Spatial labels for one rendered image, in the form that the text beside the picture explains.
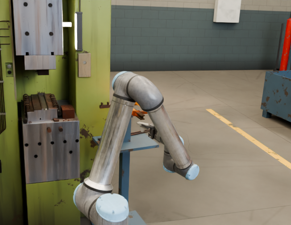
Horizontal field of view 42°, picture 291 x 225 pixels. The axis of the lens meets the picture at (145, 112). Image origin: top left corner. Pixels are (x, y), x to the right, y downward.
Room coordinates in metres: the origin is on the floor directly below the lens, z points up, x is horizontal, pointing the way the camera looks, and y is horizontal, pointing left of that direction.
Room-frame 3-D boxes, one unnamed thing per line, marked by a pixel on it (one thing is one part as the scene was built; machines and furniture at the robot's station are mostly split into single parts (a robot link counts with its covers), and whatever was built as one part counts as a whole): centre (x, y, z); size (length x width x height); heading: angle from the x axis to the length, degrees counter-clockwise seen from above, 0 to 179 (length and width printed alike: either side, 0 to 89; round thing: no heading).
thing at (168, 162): (1.95, -0.17, 0.89); 0.12 x 0.09 x 0.12; 38
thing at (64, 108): (2.57, 0.56, 0.95); 0.12 x 0.09 x 0.07; 20
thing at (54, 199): (2.68, 0.73, 0.23); 0.56 x 0.38 x 0.47; 20
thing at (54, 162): (2.68, 0.73, 0.69); 0.56 x 0.38 x 0.45; 20
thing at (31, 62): (2.65, 0.78, 1.32); 0.42 x 0.20 x 0.10; 20
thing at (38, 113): (2.65, 0.78, 0.96); 0.42 x 0.20 x 0.09; 20
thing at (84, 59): (2.68, 0.46, 1.27); 0.09 x 0.02 x 0.17; 110
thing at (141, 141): (2.53, 0.14, 0.75); 0.40 x 0.30 x 0.02; 116
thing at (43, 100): (2.66, 0.76, 0.99); 0.42 x 0.05 x 0.01; 20
